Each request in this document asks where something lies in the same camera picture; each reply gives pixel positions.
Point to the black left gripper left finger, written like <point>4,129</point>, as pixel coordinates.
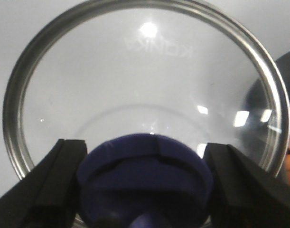
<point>48,196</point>

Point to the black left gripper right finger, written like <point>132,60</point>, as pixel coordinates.
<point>244,195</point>

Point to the glass lid with blue knob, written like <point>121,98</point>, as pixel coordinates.
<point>179,68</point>

